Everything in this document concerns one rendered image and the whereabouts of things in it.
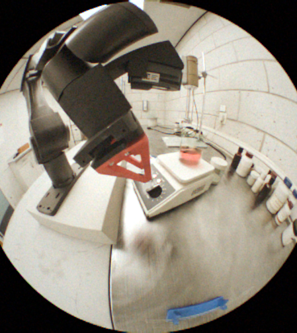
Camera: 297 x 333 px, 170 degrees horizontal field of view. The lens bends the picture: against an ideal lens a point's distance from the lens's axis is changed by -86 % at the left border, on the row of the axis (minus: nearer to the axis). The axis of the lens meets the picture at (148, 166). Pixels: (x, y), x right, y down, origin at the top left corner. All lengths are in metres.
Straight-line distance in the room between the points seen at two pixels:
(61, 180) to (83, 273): 0.20
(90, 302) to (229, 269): 0.26
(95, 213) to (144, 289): 0.16
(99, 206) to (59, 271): 0.19
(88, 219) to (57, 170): 0.13
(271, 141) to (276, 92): 0.26
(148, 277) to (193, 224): 0.14
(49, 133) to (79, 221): 0.16
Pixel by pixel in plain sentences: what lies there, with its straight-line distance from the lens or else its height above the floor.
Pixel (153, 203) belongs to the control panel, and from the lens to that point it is 0.21.
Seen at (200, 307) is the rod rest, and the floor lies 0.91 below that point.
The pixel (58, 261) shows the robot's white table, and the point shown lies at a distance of 0.28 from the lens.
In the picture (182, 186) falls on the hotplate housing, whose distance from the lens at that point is 0.21.
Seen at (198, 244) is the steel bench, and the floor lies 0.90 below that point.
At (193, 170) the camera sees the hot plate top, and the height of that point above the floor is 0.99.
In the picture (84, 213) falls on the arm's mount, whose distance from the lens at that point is 0.18.
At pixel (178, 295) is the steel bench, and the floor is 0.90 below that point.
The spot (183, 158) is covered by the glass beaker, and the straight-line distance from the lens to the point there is 0.23.
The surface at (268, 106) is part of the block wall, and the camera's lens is 0.68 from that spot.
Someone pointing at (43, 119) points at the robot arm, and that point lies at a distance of 0.23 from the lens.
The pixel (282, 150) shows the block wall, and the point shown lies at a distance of 0.62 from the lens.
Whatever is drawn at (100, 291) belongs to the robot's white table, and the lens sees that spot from 0.23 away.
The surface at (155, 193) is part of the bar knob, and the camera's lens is 0.21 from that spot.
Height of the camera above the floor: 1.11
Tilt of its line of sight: 33 degrees down
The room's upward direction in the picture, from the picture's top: straight up
